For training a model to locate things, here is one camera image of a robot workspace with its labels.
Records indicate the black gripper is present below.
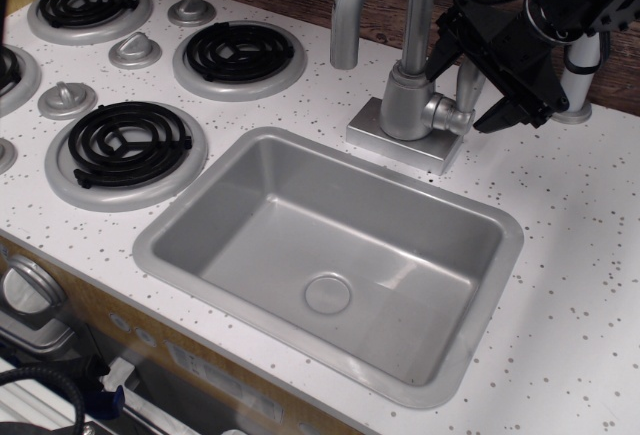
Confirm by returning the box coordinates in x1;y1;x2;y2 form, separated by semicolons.
427;0;569;133

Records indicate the silver faucet lever handle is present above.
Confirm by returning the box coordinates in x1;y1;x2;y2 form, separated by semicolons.
422;59;486;136

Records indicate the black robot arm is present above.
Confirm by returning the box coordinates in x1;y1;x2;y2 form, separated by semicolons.
425;0;639;133

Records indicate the silver faucet with base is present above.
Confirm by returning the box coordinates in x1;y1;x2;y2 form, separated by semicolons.
330;0;464;175

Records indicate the grey plastic sink basin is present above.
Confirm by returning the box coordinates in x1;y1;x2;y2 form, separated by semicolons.
133;127;524;409

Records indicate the back right stove burner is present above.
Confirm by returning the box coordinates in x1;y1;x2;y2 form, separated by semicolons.
172;21;307;102

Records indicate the silver stove knob back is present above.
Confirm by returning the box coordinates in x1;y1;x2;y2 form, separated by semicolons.
167;0;216;27

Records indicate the silver stove knob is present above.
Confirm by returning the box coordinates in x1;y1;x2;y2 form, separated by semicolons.
167;0;216;27
37;82;97;120
108;32;162;70

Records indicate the silver stove knob middle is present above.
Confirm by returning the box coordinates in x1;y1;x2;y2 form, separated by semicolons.
108;32;162;70

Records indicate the front right stove burner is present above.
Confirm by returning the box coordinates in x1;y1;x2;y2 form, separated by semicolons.
45;101;208;213

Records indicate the back left stove burner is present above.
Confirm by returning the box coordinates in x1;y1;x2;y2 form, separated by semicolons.
27;0;153;46

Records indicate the silver stove knob front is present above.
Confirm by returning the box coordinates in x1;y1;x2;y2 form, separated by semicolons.
37;82;97;120

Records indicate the left edge stove burner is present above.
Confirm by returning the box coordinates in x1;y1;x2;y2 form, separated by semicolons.
1;45;41;117

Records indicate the silver stove knob left edge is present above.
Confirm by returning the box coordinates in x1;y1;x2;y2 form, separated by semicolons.
0;138;17;174

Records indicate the blue clamp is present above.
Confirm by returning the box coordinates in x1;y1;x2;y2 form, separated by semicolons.
85;385;126;420

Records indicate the silver oven dial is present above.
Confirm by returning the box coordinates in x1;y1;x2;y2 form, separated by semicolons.
1;254;66;329

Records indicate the white silver post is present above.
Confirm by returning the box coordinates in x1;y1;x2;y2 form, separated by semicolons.
551;33;610;125

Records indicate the black cable lower left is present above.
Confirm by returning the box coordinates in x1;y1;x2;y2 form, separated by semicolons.
0;359;109;435

